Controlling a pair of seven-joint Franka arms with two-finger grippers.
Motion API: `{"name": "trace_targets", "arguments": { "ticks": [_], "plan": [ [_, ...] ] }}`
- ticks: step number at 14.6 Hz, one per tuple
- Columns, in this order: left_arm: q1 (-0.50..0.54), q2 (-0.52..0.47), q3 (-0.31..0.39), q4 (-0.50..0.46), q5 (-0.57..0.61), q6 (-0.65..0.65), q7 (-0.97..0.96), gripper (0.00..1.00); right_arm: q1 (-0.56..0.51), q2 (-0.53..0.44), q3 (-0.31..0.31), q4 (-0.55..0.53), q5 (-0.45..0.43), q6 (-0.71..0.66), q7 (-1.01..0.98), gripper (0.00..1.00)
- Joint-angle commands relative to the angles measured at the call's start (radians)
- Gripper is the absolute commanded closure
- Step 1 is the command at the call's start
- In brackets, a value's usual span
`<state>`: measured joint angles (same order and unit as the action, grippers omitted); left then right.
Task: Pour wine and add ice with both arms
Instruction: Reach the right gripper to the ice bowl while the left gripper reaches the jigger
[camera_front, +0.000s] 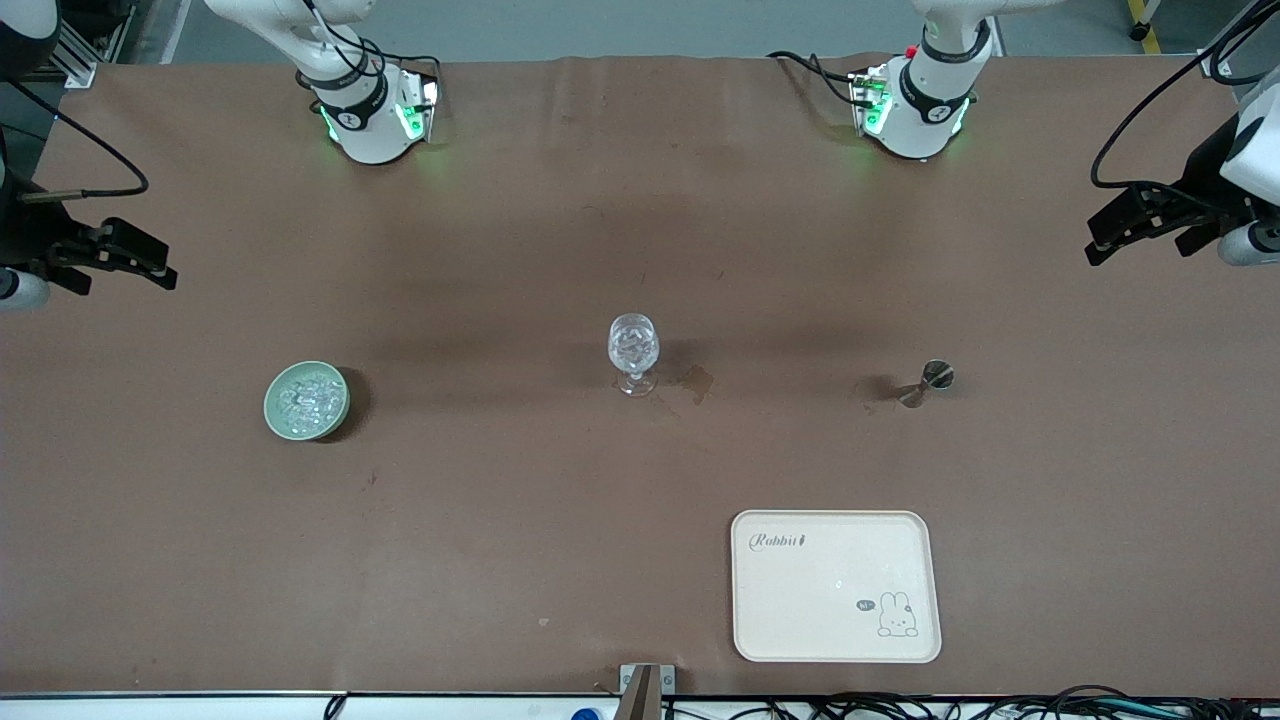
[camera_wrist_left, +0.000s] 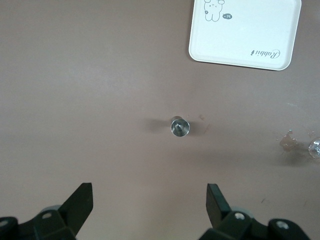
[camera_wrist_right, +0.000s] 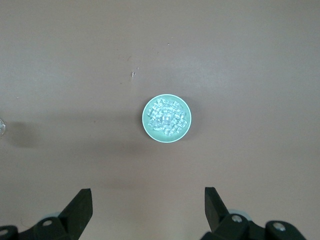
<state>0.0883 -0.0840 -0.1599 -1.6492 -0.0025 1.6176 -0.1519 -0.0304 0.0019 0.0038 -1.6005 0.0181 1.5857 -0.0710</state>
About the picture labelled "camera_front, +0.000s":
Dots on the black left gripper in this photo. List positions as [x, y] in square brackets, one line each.
[1207, 180]

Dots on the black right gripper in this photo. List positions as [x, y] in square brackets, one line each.
[28, 236]

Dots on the steel double jigger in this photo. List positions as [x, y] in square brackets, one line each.
[937, 375]

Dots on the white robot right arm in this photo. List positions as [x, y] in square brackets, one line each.
[370, 135]

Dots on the clear ice cubes heap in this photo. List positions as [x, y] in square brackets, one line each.
[308, 400]

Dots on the clear wine glass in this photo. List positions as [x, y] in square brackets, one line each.
[633, 345]

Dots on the black caster wheel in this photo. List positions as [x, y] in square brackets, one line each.
[1140, 32]

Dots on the green ceramic bowl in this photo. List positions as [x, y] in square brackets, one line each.
[273, 418]

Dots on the brown paper table cover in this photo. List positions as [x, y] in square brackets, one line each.
[500, 500]

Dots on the cream rabbit print tray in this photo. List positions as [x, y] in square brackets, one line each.
[830, 590]

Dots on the aluminium frame profile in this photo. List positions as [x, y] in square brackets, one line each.
[75, 60]
[1215, 60]

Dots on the white table front rail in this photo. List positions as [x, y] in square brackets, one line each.
[200, 708]

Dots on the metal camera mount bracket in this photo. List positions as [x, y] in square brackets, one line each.
[645, 695]

